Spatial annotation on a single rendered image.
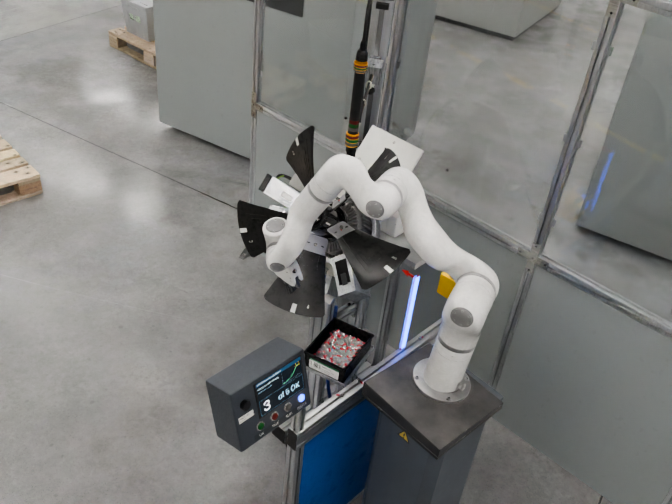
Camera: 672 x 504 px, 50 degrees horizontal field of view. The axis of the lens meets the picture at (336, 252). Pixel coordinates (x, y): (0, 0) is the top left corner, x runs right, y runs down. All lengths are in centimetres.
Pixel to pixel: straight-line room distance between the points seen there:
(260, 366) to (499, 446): 184
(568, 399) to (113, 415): 202
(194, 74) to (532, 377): 322
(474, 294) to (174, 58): 376
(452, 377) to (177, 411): 161
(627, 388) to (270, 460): 152
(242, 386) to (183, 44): 371
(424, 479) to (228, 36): 339
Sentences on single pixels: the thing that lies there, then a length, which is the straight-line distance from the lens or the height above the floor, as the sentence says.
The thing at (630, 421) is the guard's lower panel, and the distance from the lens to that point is 319.
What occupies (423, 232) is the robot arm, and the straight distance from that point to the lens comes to 204.
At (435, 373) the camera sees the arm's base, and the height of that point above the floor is 105.
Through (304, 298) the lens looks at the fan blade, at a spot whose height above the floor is 97.
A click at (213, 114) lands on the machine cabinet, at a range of 533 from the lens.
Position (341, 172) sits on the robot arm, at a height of 162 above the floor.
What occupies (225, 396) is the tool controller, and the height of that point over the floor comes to 124.
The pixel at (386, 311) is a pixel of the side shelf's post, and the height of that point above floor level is 43.
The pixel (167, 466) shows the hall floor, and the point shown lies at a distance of 332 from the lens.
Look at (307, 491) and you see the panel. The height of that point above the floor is 46.
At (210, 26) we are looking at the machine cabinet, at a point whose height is 93.
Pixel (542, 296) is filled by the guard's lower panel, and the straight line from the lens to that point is 308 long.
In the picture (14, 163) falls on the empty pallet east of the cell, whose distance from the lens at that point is 515.
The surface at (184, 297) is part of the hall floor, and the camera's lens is 409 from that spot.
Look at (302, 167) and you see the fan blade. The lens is 274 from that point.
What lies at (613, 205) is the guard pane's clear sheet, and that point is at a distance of 278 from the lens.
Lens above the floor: 265
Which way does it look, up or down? 36 degrees down
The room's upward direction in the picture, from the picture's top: 7 degrees clockwise
